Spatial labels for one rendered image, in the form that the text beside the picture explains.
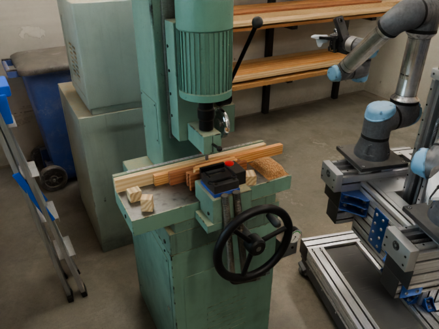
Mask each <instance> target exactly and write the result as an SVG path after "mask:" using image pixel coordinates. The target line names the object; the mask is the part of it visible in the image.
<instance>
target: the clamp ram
mask: <svg viewBox="0 0 439 329"><path fill-rule="evenodd" d="M223 167H224V162H220V163H216V164H211V165H208V166H203V167H200V168H199V172H200V179H201V173H203V172H207V171H210V170H215V169H218V168H223Z"/></svg>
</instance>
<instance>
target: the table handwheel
mask: <svg viewBox="0 0 439 329"><path fill-rule="evenodd" d="M264 213H271V214H275V215H277V216H278V217H280V218H281V219H282V221H283V223H284V226H282V227H280V228H279V229H277V230H275V231H274V232H271V233H270V234H267V235H266V236H263V237H262V238H261V237H260V236H259V235H258V234H256V233H251V232H250V231H249V230H248V229H247V228H246V226H245V225H244V230H243V231H242V232H241V231H239V230H238V229H237V228H238V227H239V226H240V225H241V224H242V223H244V222H245V221H247V220H248V219H250V218H252V217H255V216H256V215H261V214H264ZM282 232H284V236H283V239H282V242H281V244H280V246H279V248H278V249H277V251H276V252H275V254H273V256H272V257H271V258H270V259H269V260H268V261H266V263H264V264H263V265H262V266H260V267H258V268H256V269H254V270H252V271H250V272H247V271H248V268H249V265H250V262H251V261H252V258H253V256H257V255H260V254H261V253H262V252H263V251H264V250H265V247H266V243H265V242H266V241H268V240H269V239H271V238H273V237H275V236H277V235H279V234H280V233H282ZM232 233H234V234H236V235H237V236H238V237H240V238H242V239H243V240H244V243H243V246H244V247H245V249H246V250H247V251H248V252H249V253H248V256H247V259H246V262H245V264H244V267H243V269H242V272H241V274H235V273H232V272H229V271H228V270H227V269H226V268H225V267H224V265H223V261H222V254H223V249H224V247H225V244H226V243H227V240H228V239H229V237H230V236H231V234H232ZM292 235H293V223H292V220H291V218H290V216H289V214H288V213H287V212H286V211H285V210H284V209H283V208H281V207H279V206H276V205H273V204H262V205H258V206H254V207H252V208H249V209H247V210H245V211H243V212H242V213H240V214H238V215H237V216H236V217H235V218H234V219H232V220H231V221H230V222H229V223H228V224H227V226H226V227H225V228H224V229H223V230H222V232H221V234H220V235H219V237H218V239H217V241H216V244H215V247H214V252H213V263H214V267H215V269H216V271H217V273H218V274H219V275H220V276H221V277H222V278H224V279H225V280H228V281H231V282H235V283H241V282H247V281H251V280H253V279H256V278H258V277H260V276H262V275H263V274H265V273H267V272H268V271H269V270H271V269H272V268H273V267H274V266H275V265H276V264H277V263H278V262H279V261H280V260H281V258H282V257H283V256H284V254H285V252H286V251H287V249H288V247H289V244H290V243H291V239H292Z"/></svg>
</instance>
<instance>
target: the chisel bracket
mask: <svg viewBox="0 0 439 329"><path fill-rule="evenodd" d="M187 130H188V140H189V141H190V142H191V143H192V144H193V145H194V146H195V147H196V148H197V149H198V150H199V151H200V152H201V153H202V154H203V155H206V154H209V153H215V152H218V151H217V149H216V148H215V147H214V146H212V143H214V144H215V145H217V146H221V133H220V132H219V131H218V130H217V129H215V128H214V129H213V130H212V131H201V130H199V121H194V122H190V123H188V124H187Z"/></svg>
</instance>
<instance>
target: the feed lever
mask: <svg viewBox="0 0 439 329"><path fill-rule="evenodd" d="M252 25H253V27H252V30H251V32H250V35H249V37H248V39H247V41H246V43H245V45H244V48H243V50H242V52H241V55H240V57H239V58H238V61H237V63H236V65H235V68H234V70H233V80H234V77H235V75H236V73H237V71H238V68H239V66H240V64H241V62H242V60H243V58H244V56H245V54H246V51H247V49H248V47H249V45H250V42H251V41H252V38H253V36H254V34H255V32H256V30H257V28H260V27H261V26H262V25H263V19H262V18H261V17H260V16H256V17H254V18H253V20H252ZM232 82H233V81H232ZM231 102H232V96H231V97H230V98H228V99H227V100H224V101H220V102H215V103H216V104H217V105H218V106H224V105H228V104H231Z"/></svg>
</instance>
